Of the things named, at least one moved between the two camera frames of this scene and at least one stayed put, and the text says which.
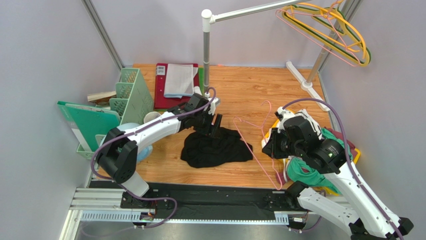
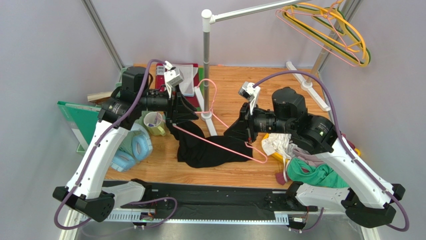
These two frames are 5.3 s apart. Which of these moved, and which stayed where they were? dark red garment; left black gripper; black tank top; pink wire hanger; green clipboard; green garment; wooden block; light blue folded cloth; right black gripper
Moved: pink wire hanger; right black gripper; left black gripper
Stayed: green garment; light blue folded cloth; black tank top; wooden block; green clipboard; dark red garment
